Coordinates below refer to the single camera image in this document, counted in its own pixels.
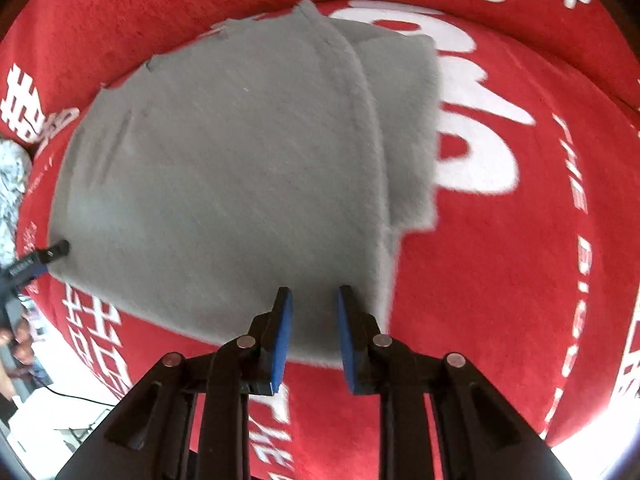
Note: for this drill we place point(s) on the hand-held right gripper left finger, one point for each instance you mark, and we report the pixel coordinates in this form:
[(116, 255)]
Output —
[(282, 340)]

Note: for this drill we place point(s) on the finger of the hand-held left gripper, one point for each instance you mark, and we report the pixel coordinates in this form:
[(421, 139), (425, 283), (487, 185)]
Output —
[(56, 250)]

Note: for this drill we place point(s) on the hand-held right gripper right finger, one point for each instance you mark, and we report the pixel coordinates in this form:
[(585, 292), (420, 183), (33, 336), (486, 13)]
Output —
[(345, 340)]

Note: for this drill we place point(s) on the grey t-shirt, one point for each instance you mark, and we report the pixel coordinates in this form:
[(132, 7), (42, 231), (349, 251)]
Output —
[(225, 185)]

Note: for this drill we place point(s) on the red printed sofa cover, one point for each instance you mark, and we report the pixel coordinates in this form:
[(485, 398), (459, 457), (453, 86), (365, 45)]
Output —
[(500, 270)]

